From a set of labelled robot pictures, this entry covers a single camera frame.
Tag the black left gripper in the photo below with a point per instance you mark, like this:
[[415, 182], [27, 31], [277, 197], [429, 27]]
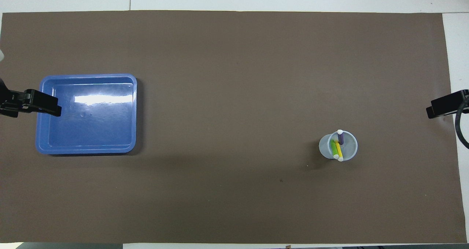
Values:
[[9, 102]]

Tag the purple pen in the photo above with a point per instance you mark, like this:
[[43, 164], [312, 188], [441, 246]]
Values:
[[340, 137]]

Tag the yellow pen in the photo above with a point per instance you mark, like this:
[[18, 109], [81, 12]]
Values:
[[339, 152]]

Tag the green pen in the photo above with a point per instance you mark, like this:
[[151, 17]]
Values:
[[333, 148]]

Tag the blue plastic tray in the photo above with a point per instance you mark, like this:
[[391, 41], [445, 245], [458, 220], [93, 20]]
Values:
[[95, 128]]

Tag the clear plastic cup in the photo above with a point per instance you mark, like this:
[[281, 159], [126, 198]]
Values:
[[350, 146]]

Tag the brown table mat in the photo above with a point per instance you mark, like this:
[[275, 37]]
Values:
[[234, 190]]

